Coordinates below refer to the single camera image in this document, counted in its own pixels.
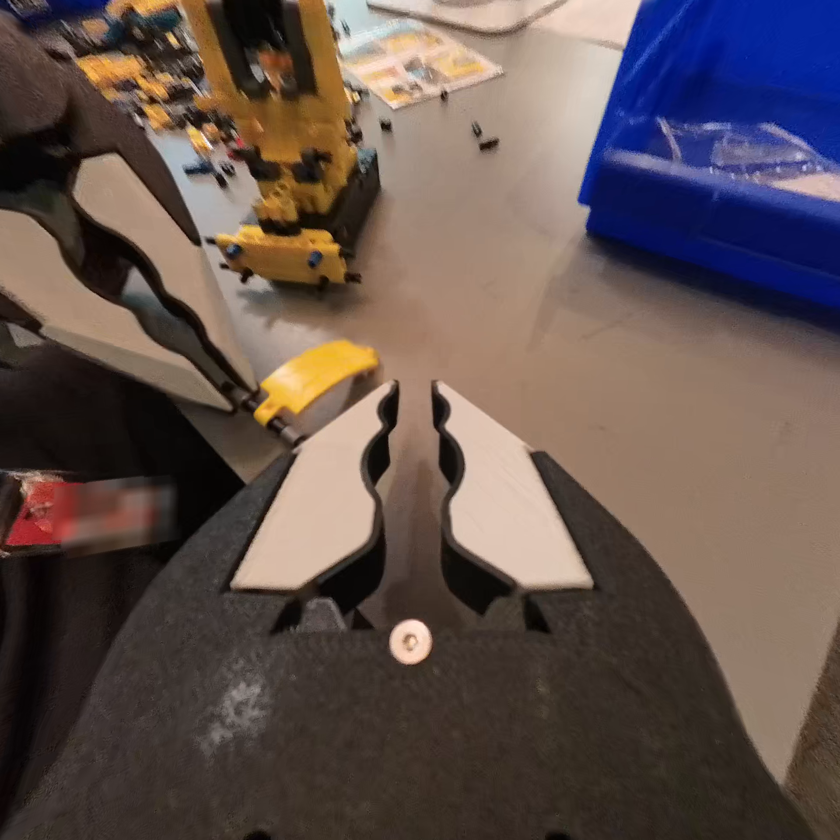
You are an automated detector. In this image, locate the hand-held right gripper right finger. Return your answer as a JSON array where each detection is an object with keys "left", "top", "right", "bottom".
[{"left": 431, "top": 379, "right": 595, "bottom": 618}]

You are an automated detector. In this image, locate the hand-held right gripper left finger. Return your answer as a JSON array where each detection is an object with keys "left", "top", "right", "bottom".
[{"left": 230, "top": 379, "right": 401, "bottom": 616}]

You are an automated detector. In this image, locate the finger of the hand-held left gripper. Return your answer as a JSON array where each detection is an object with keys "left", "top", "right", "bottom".
[
  {"left": 69, "top": 152, "right": 258, "bottom": 399},
  {"left": 0, "top": 211, "right": 237, "bottom": 413}
]

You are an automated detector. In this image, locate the yellow curved toy panel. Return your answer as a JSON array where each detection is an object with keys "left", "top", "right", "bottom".
[{"left": 252, "top": 340, "right": 382, "bottom": 429}]

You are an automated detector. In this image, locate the yellow toy brick vehicle model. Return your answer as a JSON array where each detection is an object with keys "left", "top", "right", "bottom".
[{"left": 176, "top": 0, "right": 383, "bottom": 294}]

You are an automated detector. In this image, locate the pile of toy brick parts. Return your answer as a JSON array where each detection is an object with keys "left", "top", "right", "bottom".
[{"left": 56, "top": 0, "right": 368, "bottom": 193}]

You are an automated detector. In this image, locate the person's dark clothing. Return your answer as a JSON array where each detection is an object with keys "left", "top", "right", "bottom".
[{"left": 0, "top": 354, "right": 244, "bottom": 808}]

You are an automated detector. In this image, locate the yellow printed sticker sheet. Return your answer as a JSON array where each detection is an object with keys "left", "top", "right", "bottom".
[{"left": 336, "top": 17, "right": 506, "bottom": 112}]

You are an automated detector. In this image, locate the clear plastic bag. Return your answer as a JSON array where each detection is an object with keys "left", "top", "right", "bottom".
[{"left": 646, "top": 113, "right": 840, "bottom": 194}]

